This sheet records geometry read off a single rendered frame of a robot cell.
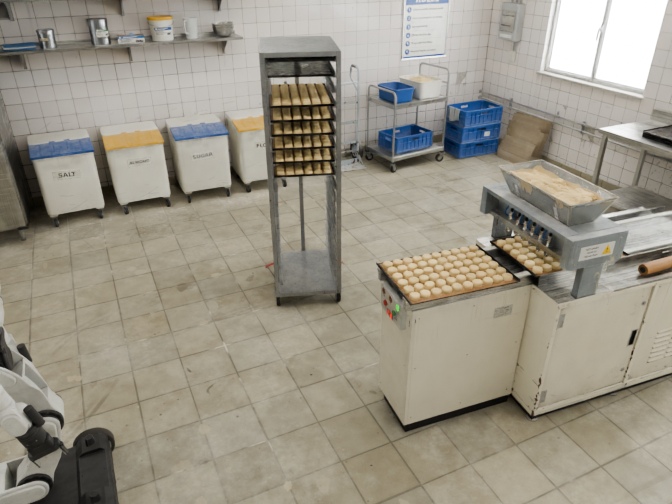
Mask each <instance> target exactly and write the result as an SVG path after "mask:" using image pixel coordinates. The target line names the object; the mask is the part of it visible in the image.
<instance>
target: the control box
mask: <svg viewBox="0 0 672 504"><path fill-rule="evenodd" d="M383 288H384V289H385V294H384V293H383V291H382V289H383ZM389 296H391V298H392V302H390V300H389ZM384 300H386V301H387V305H386V306H385V305H384V303H383V301H384ZM396 305H398V307H399V311H397V309H396ZM381 306H382V307H383V309H384V310H385V311H386V312H388V310H389V317H390V316H391V315H390V314H392V310H394V311H395V313H396V316H393V315H392V318H391V317H390V318H391V319H392V321H393V322H394V323H395V324H396V325H397V327H398V328H399V329H400V330H405V329H406V320H407V311H406V312H405V310H404V309H403V300H402V299H401V298H400V297H399V295H398V294H397V293H396V292H395V291H394V289H393V288H392V287H391V286H390V285H389V284H388V282H382V283H381Z"/></svg>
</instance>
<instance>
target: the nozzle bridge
mask: <svg viewBox="0 0 672 504"><path fill-rule="evenodd" d="M508 205H509V207H508V209H507V211H506V213H507V214H510V211H511V208H514V210H513V212H514V211H515V210H517V211H516V212H515V213H514V216H513V218H514V219H517V216H518V213H521V216H522V215H524V216H523V217H522V219H521V224H523V223H524V221H525V218H526V217H528V222H529V221H530V220H532V221H531V222H530V223H529V226H528V228H529V229H530V228H532V225H533V222H536V227H537V226H538V225H540V226H539V227H538V228H537V230H536V233H537V234H539V232H540V230H541V227H543V228H544V233H545V231H546V230H548V231H547V232H546V234H545V236H544V239H547V238H548V236H549V233H550V232H551V233H552V241H551V245H550V246H547V245H546V243H547V241H545V240H539V239H538V238H539V235H536V234H534V235H531V234H530V233H531V230H528V229H527V230H523V225H521V224H520V225H516V220H509V216H507V215H506V214H505V210H506V208H507V206H508ZM480 212H482V213H483V214H491V215H492V216H494V219H493V226H492V233H491V236H492V237H493V238H494V239H496V238H501V237H507V236H511V235H512V230H514V231H516V232H517V233H518V234H520V235H521V236H523V237H524V238H526V239H527V240H529V241H530V242H531V243H533V244H534V245H536V246H537V247H539V248H540V249H542V250H543V251H545V252H546V253H547V254H549V255H550V256H552V257H553V258H555V259H556V260H558V261H559V262H560V265H559V267H560V268H562V269H563V270H564V271H571V270H575V269H577V271H576V275H575V279H574V283H573V287H572V291H571V296H572V297H574V298H575V299H579V298H583V297H587V296H591V295H595V294H596V290H597V286H598V283H599V279H600V275H601V272H602V268H603V264H604V263H606V262H611V261H615V260H620V259H621V257H622V253H623V250H624V246H625V243H626V239H627V236H628V232H629V230H628V229H626V228H624V227H622V226H620V225H619V224H617V223H615V222H613V221H611V220H609V219H607V218H606V217H604V216H602V215H600V216H599V217H598V218H597V219H596V220H595V221H594V222H589V223H584V224H578V225H573V226H567V225H565V224H563V223H562V222H560V221H558V220H557V219H555V218H553V217H552V216H550V215H548V214H547V213H545V212H543V211H542V210H540V209H538V208H537V207H535V206H533V205H532V204H530V203H528V202H527V201H525V200H523V199H522V198H520V197H518V196H517V195H515V194H513V193H512V192H510V190H509V188H508V185H507V183H506V182H502V183H496V184H490V185H484V186H483V190H482V198H481V205H480ZM507 226H508V227H510V228H511V230H510V231H507Z"/></svg>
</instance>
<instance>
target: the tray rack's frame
mask: <svg viewBox="0 0 672 504"><path fill-rule="evenodd" d="M336 50H340V48H339V47H338V46H337V45H336V43H335V42H334V41H333V39H332V38H331V37H330V36H293V37H260V42H259V52H264V58H285V57H325V56H336ZM299 199H300V223H301V248H302V250H296V251H281V254H282V272H283V285H279V287H280V297H289V296H304V295H319V294H334V293H335V297H336V293H337V281H333V276H332V272H331V267H330V262H329V257H328V252H327V249H312V250H305V231H304V204H303V177H299Z"/></svg>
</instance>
